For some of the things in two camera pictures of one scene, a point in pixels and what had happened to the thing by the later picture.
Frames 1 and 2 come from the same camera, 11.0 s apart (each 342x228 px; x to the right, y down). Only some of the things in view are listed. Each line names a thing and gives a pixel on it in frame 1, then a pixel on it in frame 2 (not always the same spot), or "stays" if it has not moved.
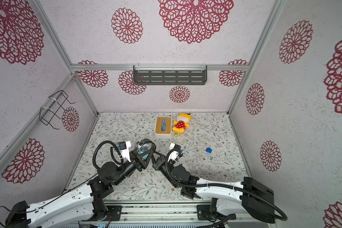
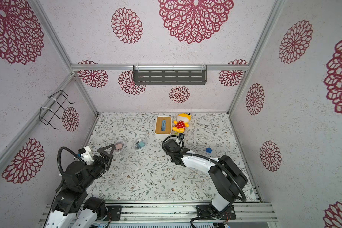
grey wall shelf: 170,74 stays
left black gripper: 141,164 -> 106,161
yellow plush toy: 182,122 stays
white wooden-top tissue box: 163,127 stays
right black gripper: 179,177 -> 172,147
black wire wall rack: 47,114 stays
